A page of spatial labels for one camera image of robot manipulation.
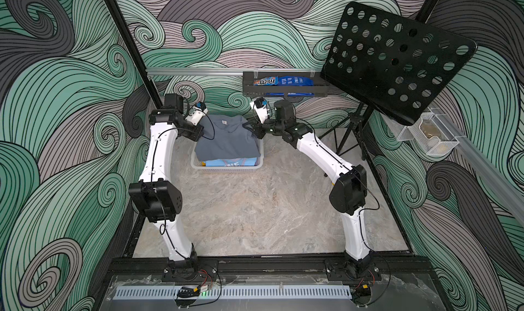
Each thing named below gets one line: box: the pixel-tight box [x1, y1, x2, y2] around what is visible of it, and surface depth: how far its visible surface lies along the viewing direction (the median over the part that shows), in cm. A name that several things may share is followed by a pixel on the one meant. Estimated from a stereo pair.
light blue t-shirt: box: [205, 156, 259, 167], surface depth 98 cm
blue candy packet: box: [253, 75, 314, 86], surface depth 94 cm
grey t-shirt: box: [194, 113, 261, 162], surface depth 86 cm
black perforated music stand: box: [319, 0, 478, 161], surface depth 67 cm
